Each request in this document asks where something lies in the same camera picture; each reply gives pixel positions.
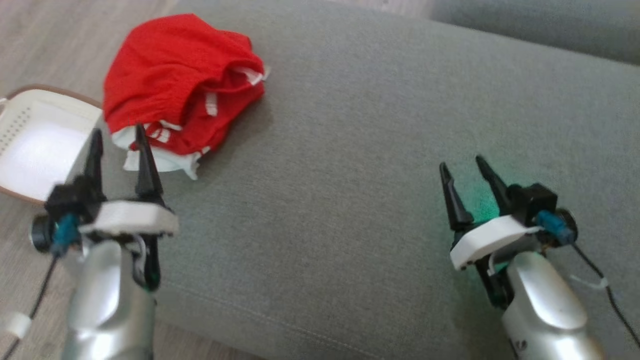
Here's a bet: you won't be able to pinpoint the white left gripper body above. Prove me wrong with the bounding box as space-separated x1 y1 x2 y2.
30 200 180 293

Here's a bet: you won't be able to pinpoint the grey sofa back cushion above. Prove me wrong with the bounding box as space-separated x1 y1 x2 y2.
430 0 640 66

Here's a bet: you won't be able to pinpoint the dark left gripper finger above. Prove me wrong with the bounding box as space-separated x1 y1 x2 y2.
134 124 167 205
82 128 106 196

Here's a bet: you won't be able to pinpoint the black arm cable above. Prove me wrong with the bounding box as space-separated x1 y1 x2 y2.
535 210 640 351
0 212 81 360

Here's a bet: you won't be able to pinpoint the red basketball shorts white band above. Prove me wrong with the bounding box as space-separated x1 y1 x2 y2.
102 12 266 136

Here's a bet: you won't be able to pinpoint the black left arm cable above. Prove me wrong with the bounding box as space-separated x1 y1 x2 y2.
0 212 81 360

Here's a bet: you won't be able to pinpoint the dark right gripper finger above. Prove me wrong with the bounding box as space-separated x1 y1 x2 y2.
439 161 475 232
475 155 514 217

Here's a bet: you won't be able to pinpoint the white right cable tag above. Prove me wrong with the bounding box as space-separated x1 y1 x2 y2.
570 274 610 290

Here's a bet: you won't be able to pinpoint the grey sofa seat cushion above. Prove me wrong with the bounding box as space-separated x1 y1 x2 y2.
65 0 640 360

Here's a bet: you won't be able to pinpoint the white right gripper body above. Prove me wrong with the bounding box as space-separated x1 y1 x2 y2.
450 207 579 308

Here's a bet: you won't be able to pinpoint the white cable tag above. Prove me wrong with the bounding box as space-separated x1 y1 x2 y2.
570 274 610 290
0 312 32 337

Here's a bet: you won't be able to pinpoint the white laundry basket brown rim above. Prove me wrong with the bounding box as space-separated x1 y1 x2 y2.
0 85 106 206

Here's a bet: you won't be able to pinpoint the white left cable tag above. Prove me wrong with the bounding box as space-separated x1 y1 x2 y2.
0 312 32 337

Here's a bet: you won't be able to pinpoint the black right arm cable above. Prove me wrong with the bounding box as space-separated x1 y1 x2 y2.
535 210 640 351

